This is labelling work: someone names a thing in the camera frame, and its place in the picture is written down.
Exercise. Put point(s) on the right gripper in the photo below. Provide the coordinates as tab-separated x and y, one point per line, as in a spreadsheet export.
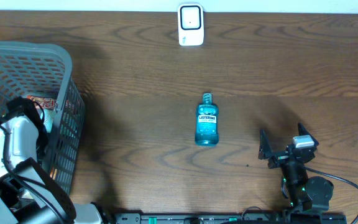
265	152

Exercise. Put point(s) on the teal Listerine mouthwash bottle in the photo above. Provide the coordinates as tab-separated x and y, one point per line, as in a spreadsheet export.
206	132

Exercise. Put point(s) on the red brown snack wrapper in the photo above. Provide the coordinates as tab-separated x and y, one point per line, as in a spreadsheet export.
44	103

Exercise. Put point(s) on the mint green wipes pack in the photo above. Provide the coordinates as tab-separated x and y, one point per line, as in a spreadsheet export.
49	118

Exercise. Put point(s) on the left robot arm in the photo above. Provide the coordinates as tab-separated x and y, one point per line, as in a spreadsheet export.
27	193

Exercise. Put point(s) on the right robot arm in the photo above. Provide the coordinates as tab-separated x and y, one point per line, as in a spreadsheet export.
309	196

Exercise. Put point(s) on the white barcode scanner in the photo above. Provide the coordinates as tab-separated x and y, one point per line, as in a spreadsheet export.
190	24

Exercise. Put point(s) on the grey plastic basket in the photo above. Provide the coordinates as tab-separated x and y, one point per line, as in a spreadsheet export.
45	70

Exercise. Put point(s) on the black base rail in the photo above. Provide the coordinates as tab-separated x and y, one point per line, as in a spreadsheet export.
253	217

